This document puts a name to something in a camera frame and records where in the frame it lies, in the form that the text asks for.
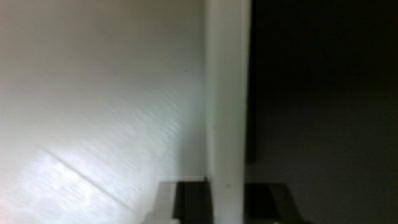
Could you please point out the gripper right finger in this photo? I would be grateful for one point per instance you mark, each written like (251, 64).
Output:
(270, 206)

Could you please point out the white square tabletop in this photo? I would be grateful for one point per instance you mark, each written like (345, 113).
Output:
(121, 108)

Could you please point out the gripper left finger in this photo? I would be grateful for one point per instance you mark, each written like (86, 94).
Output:
(192, 203)

